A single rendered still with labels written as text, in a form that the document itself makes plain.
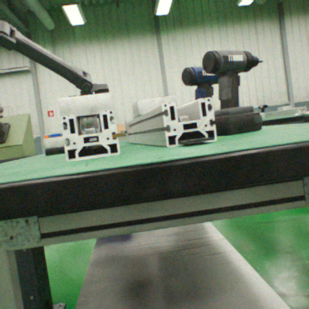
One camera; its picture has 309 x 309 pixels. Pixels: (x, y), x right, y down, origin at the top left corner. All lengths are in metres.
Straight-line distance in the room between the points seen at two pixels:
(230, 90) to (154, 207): 0.53
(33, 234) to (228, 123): 0.58
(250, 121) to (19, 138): 1.09
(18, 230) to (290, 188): 0.39
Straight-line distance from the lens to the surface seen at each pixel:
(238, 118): 0.98
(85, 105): 0.78
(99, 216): 0.54
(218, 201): 0.55
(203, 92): 1.20
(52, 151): 1.35
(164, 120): 0.71
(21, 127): 1.81
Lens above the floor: 0.81
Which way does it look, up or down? 3 degrees down
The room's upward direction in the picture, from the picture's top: 8 degrees counter-clockwise
